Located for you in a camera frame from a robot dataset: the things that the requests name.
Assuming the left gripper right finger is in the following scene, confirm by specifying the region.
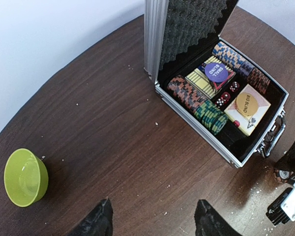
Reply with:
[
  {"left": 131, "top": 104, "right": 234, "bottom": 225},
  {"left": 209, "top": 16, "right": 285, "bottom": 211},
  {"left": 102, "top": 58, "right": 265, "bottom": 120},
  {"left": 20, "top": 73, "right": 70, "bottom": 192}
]
[{"left": 194, "top": 200, "right": 241, "bottom": 236}]

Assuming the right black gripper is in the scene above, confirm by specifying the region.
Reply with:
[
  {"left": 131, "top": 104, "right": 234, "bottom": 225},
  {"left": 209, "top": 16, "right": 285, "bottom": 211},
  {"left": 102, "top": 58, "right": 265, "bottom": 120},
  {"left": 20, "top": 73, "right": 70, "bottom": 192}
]
[{"left": 275, "top": 141, "right": 295, "bottom": 183}]

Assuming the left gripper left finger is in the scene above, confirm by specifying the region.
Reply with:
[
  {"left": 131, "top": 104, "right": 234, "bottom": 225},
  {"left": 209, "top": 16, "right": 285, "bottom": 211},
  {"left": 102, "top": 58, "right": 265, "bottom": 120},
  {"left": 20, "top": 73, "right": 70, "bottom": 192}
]
[{"left": 68, "top": 198, "right": 113, "bottom": 236}]

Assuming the aluminium poker case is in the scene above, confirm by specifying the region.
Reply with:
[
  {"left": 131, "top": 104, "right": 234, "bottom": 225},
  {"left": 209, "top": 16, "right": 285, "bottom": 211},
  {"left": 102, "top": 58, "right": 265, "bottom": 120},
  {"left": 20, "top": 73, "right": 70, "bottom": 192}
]
[{"left": 144, "top": 0, "right": 289, "bottom": 167}]

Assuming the red die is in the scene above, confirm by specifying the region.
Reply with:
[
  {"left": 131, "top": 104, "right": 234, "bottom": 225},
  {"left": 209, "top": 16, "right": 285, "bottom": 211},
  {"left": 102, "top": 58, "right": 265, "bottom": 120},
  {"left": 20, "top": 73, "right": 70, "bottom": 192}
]
[{"left": 229, "top": 81, "right": 240, "bottom": 92}]

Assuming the purple round button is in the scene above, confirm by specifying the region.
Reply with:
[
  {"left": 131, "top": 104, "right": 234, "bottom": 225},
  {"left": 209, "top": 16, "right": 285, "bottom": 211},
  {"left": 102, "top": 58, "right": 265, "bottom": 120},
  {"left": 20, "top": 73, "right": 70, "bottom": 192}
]
[{"left": 205, "top": 62, "right": 228, "bottom": 83}]

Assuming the yellow blue card box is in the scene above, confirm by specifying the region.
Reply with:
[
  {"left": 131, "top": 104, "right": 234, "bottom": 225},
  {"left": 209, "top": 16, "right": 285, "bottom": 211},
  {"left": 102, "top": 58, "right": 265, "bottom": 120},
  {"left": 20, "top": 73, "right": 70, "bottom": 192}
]
[{"left": 186, "top": 56, "right": 236, "bottom": 98}]

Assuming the card deck in case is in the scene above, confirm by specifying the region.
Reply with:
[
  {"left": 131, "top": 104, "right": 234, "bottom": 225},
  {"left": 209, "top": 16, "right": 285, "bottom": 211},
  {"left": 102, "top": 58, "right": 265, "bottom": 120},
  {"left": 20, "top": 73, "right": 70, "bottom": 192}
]
[{"left": 224, "top": 85, "right": 271, "bottom": 136}]

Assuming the gold dealer button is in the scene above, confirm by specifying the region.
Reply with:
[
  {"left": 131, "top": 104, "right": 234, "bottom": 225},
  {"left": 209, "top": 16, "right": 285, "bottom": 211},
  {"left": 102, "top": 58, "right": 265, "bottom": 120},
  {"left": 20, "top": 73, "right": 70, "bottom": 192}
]
[{"left": 236, "top": 92, "right": 259, "bottom": 117}]

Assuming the green bowl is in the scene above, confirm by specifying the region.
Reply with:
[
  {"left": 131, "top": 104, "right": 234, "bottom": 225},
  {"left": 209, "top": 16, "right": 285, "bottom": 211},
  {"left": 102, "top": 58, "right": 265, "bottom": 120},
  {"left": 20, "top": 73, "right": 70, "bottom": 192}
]
[{"left": 4, "top": 148, "right": 49, "bottom": 207}]

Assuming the chip row in case left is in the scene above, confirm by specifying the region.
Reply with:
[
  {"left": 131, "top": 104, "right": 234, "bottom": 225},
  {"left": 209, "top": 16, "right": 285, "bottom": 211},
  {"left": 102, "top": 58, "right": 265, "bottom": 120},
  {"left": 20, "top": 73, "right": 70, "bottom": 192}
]
[{"left": 167, "top": 75, "right": 228, "bottom": 135}]

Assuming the chip row in case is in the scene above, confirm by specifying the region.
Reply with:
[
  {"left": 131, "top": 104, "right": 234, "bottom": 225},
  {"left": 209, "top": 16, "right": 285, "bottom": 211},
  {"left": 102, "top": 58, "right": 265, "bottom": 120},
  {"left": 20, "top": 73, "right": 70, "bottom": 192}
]
[
  {"left": 167, "top": 75, "right": 228, "bottom": 135},
  {"left": 212, "top": 41, "right": 270, "bottom": 94}
]

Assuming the chip row in case right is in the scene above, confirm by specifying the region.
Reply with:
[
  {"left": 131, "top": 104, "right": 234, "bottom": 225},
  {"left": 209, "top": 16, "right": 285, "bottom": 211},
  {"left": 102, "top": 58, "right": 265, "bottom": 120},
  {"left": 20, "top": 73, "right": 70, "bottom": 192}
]
[{"left": 212, "top": 41, "right": 270, "bottom": 94}]

